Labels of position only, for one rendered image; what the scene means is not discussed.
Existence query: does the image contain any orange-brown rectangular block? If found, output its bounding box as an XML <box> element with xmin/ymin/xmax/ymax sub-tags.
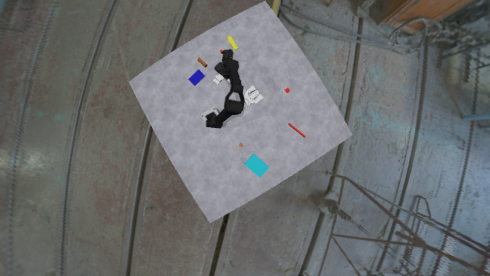
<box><xmin>197</xmin><ymin>57</ymin><xmax>207</xmax><ymax>67</ymax></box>

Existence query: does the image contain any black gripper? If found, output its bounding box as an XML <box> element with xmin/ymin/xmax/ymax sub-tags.
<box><xmin>214</xmin><ymin>62</ymin><xmax>229</xmax><ymax>80</ymax></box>

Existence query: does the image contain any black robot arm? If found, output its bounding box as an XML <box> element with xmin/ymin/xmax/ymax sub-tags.
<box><xmin>206</xmin><ymin>49</ymin><xmax>245</xmax><ymax>129</ymax></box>

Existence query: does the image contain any teal flat rectangular plate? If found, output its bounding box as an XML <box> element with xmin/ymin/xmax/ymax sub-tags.
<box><xmin>244</xmin><ymin>154</ymin><xmax>270</xmax><ymax>177</ymax></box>

